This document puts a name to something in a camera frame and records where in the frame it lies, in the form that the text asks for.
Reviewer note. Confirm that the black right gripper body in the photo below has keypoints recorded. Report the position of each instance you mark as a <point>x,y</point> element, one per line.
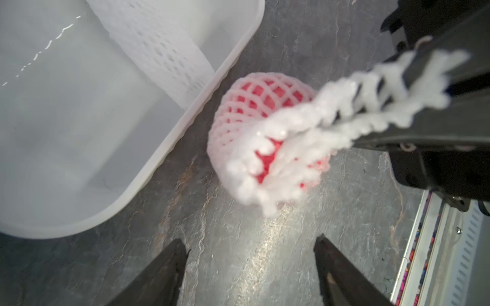
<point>446,151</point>

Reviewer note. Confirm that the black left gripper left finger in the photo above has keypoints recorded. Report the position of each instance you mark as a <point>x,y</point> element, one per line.
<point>160,282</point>

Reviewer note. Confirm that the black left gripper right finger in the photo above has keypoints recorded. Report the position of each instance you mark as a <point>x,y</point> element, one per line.
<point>341,283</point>

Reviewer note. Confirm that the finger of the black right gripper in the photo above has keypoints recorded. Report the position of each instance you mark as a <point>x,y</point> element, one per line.
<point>425,27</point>

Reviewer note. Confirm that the white foam net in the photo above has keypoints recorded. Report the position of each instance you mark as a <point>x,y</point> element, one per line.
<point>340,113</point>
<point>158,46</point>

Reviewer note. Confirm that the white plastic tub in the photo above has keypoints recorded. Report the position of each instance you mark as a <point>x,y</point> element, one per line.
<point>82,127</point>

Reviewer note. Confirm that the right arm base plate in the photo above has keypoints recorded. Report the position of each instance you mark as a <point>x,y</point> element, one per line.
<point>460,203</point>

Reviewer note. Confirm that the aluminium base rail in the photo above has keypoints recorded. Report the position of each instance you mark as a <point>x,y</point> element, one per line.
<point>446,261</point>

